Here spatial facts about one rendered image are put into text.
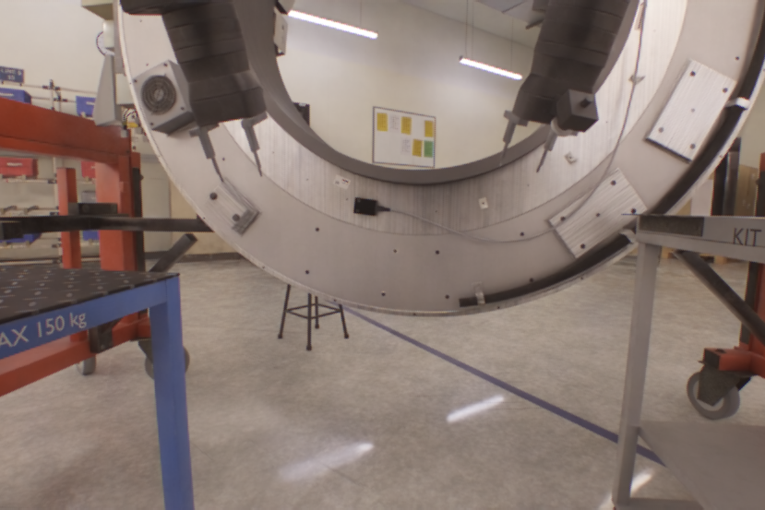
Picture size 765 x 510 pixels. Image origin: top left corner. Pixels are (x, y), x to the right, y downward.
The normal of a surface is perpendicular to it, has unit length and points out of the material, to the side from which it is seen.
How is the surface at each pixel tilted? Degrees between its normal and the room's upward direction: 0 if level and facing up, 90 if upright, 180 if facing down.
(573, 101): 66
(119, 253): 90
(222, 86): 110
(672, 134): 90
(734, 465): 0
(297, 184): 90
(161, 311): 90
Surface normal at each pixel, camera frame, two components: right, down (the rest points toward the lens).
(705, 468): 0.01, -0.99
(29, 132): 0.99, 0.03
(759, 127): -0.85, 0.05
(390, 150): 0.53, 0.11
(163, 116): -0.13, 0.11
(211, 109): -0.12, 0.50
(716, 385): -0.97, 0.01
